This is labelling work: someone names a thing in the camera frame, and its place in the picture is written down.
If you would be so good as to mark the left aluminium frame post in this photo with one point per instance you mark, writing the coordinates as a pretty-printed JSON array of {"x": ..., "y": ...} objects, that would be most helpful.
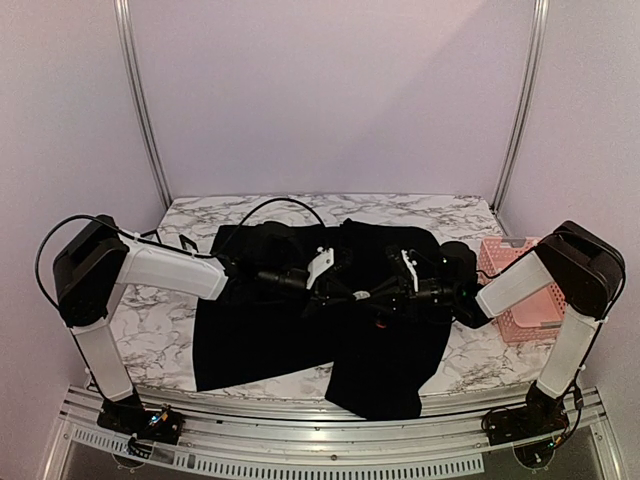
[{"x": 133, "y": 73}]

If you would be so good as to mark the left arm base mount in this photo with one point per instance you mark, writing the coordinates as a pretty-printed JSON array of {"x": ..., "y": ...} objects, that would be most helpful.
[{"x": 129, "y": 416}]

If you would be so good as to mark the black t-shirt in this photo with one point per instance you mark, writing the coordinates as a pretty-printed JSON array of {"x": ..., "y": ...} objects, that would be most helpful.
[{"x": 255, "y": 332}]

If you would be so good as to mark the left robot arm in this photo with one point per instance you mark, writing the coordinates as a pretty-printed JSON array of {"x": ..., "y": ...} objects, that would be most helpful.
[{"x": 93, "y": 272}]

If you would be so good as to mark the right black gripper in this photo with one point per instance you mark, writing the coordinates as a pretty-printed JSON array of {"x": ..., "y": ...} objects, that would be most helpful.
[{"x": 403, "y": 286}]

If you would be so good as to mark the right aluminium frame post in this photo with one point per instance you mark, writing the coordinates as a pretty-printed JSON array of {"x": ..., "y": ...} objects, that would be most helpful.
[{"x": 525, "y": 100}]

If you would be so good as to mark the aluminium frame post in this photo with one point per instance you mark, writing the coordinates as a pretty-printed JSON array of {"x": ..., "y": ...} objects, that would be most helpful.
[
  {"x": 525, "y": 100},
  {"x": 133, "y": 73}
]

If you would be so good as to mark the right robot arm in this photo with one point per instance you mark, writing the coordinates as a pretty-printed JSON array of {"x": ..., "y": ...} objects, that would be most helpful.
[{"x": 560, "y": 286}]

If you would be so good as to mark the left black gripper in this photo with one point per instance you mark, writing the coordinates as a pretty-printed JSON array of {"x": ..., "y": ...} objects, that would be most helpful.
[{"x": 326, "y": 292}]

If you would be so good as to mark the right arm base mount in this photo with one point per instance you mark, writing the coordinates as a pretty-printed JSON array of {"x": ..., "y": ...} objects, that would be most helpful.
[{"x": 539, "y": 415}]

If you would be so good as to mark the aluminium front rail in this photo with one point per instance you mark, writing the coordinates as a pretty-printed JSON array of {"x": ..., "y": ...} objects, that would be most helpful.
[{"x": 242, "y": 438}]

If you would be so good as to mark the black open brooch case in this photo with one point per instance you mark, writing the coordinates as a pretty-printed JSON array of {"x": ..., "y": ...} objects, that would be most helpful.
[{"x": 188, "y": 244}]

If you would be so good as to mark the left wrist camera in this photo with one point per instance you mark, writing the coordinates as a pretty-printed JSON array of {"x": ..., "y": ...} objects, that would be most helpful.
[{"x": 328, "y": 260}]

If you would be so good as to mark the yellow brooch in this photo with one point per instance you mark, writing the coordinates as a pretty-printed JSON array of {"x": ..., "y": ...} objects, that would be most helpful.
[{"x": 361, "y": 295}]

